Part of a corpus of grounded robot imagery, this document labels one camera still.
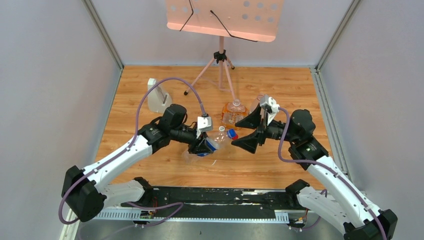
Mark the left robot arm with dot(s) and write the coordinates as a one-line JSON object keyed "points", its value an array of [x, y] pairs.
{"points": [[88, 190]]}

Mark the blue bottle cap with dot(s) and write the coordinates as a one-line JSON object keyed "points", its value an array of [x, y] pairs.
{"points": [[230, 133]]}

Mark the orange label tea bottle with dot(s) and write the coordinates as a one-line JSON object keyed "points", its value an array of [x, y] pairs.
{"points": [[232, 112]]}

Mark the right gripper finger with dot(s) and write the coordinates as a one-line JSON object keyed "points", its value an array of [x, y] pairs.
{"points": [[248, 143], [251, 121]]}

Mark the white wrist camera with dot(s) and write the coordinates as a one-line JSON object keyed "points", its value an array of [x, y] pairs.
{"points": [[204, 124], [269, 108]]}

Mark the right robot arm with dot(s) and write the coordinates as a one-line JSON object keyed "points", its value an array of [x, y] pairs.
{"points": [[354, 215]]}

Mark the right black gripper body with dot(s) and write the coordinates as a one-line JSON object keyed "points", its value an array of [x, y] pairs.
{"points": [[275, 130]]}

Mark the white wedge stand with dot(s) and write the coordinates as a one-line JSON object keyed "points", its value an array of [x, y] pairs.
{"points": [[158, 100]]}

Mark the blue label pepsi bottle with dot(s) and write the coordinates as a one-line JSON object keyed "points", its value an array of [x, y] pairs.
{"points": [[219, 144]]}

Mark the red cap water bottle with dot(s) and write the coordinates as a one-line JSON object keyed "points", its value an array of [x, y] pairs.
{"points": [[255, 103]]}

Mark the pink music stand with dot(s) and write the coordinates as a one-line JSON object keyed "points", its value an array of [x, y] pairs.
{"points": [[248, 20]]}

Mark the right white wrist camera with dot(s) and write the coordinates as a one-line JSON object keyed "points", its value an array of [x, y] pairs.
{"points": [[269, 108]]}

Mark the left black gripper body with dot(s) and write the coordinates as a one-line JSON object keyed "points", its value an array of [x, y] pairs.
{"points": [[195, 140]]}

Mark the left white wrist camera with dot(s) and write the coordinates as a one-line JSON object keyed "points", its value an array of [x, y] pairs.
{"points": [[204, 124]]}

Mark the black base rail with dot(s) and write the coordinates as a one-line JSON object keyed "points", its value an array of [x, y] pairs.
{"points": [[223, 203]]}

